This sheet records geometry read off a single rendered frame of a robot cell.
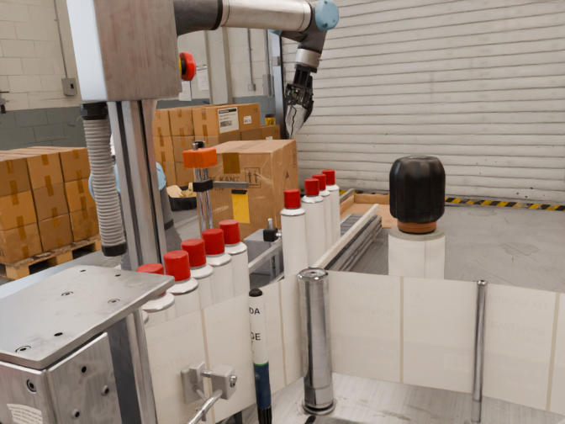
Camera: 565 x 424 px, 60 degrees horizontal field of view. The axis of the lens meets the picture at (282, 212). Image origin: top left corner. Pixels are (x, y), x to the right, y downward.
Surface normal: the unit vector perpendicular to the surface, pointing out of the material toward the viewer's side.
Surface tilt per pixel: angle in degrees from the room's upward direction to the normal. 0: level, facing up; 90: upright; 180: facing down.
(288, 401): 0
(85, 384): 90
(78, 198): 90
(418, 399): 0
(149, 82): 90
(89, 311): 0
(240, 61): 90
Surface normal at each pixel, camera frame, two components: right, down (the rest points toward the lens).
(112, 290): -0.06, -0.97
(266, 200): -0.26, 0.26
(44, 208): 0.85, 0.08
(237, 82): -0.54, 0.24
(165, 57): 0.51, 0.18
